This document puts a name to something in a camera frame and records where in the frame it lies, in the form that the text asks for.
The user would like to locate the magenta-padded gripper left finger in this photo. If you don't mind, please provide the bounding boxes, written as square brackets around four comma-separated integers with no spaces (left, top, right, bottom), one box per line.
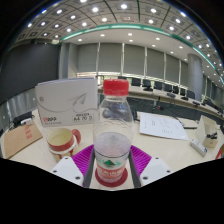
[51,143,96,188]

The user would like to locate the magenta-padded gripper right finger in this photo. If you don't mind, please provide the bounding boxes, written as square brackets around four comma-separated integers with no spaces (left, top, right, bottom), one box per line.
[128,144,173,188]

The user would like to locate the clear red-capped water bottle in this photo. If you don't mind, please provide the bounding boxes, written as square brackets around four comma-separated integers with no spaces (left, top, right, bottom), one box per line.
[92,78,135,186]

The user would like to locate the red and cream mug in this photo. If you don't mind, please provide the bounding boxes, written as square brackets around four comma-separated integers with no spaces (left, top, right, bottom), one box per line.
[45,127,82,163]

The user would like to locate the white printed paper sheets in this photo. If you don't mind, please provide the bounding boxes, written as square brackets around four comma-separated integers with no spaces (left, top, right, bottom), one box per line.
[138,111,190,141]

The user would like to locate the small beige cardboard box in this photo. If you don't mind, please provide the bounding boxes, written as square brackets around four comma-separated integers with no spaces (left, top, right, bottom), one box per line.
[195,114,219,149]

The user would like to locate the white copy paper box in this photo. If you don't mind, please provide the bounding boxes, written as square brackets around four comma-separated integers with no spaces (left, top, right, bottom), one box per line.
[34,77,99,128]

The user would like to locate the black flat device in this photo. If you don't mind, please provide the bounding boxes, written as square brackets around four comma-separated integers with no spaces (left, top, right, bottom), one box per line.
[12,110,34,128]

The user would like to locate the long curved conference desk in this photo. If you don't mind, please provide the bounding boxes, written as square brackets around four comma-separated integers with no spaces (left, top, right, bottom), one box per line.
[96,84,224,123]

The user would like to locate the black desk microphones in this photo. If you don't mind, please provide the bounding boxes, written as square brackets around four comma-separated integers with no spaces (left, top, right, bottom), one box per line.
[143,84,224,114]

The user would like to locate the black office chairs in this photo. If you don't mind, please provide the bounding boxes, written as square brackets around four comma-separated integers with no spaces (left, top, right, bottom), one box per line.
[116,75,214,101]

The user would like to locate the round ceiling lights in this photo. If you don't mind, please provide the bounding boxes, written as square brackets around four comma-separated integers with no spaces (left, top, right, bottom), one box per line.
[16,0,224,84]

